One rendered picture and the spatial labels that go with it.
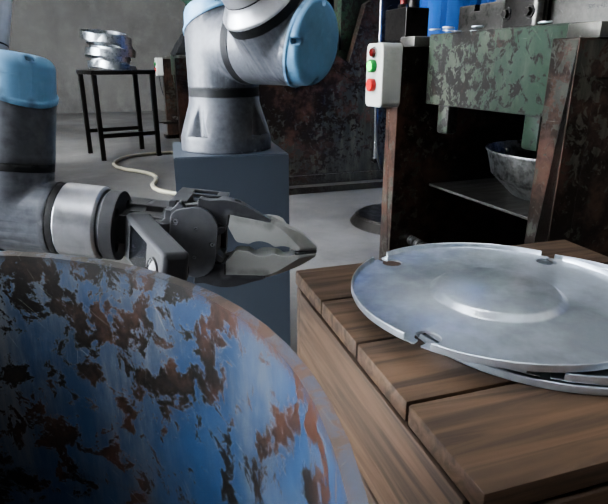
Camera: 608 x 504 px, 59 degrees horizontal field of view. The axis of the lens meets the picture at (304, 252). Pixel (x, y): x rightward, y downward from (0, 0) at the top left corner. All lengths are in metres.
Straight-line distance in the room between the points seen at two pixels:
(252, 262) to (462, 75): 0.76
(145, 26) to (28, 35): 1.34
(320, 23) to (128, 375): 0.58
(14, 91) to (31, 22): 6.93
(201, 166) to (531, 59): 0.58
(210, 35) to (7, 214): 0.43
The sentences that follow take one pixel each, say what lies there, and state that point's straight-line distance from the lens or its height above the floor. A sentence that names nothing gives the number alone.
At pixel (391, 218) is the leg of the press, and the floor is 0.23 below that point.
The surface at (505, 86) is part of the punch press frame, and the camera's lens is 1.09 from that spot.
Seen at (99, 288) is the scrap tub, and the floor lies 0.46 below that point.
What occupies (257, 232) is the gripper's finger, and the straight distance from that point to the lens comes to 0.53.
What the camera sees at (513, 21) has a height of 0.66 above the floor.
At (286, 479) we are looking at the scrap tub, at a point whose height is 0.43.
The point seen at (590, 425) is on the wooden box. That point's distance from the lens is 0.44.
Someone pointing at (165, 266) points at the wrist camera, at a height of 0.43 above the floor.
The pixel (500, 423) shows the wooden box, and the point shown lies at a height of 0.35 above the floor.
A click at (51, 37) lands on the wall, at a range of 7.49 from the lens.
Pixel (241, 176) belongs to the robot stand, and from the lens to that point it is 0.87.
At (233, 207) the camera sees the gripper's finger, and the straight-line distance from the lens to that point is 0.53.
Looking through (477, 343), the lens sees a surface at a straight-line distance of 0.47.
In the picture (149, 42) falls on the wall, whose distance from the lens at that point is 7.53.
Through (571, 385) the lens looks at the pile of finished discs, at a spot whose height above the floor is 0.36.
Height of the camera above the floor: 0.59
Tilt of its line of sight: 19 degrees down
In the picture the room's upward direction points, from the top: straight up
